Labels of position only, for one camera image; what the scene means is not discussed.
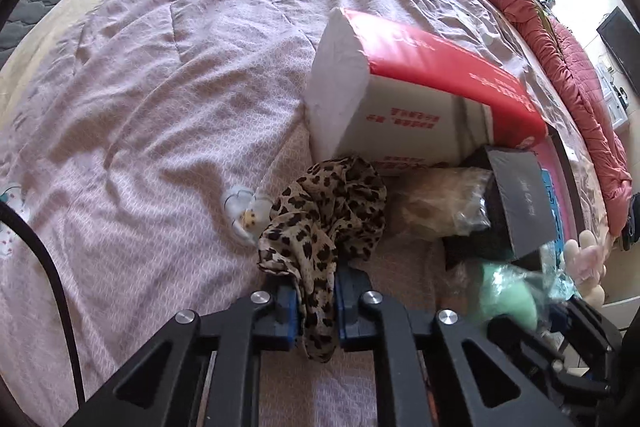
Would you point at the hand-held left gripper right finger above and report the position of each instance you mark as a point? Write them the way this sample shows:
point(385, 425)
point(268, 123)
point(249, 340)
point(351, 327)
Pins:
point(346, 307)

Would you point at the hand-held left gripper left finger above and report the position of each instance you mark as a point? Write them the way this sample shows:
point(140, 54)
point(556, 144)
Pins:
point(289, 312)

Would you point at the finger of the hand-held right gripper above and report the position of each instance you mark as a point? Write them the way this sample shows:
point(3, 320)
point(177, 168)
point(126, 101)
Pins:
point(590, 319)
point(525, 347)

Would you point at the green sponge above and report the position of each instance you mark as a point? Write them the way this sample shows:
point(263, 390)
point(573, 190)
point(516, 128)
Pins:
point(505, 297)

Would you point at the leopard print scarf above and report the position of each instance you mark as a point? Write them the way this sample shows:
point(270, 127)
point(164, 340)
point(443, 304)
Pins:
point(320, 217)

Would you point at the white plush rabbit toy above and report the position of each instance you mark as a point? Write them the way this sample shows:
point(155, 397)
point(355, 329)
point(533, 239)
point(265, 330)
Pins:
point(585, 262)

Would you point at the blue bag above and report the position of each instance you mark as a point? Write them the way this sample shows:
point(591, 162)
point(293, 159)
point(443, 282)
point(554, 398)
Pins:
point(632, 222)

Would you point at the dark blue box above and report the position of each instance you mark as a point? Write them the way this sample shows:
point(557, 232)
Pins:
point(520, 202)

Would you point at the beige item in clear bag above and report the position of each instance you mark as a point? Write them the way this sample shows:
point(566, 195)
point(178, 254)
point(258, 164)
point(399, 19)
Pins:
point(440, 202)

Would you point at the pink and blue book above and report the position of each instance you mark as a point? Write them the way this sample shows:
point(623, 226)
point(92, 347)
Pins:
point(547, 177)

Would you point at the red and white tissue pack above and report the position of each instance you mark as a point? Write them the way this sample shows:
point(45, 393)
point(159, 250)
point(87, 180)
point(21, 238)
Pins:
point(410, 107)

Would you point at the white cabinet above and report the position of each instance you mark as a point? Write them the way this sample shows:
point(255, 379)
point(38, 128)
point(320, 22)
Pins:
point(614, 97)

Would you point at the pink quilted bedspread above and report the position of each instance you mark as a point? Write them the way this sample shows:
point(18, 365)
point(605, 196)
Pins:
point(165, 107)

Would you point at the pink duvet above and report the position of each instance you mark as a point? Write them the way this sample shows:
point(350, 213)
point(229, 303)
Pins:
point(565, 57)

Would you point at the black television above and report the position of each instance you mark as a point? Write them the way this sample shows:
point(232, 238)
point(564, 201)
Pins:
point(622, 47)

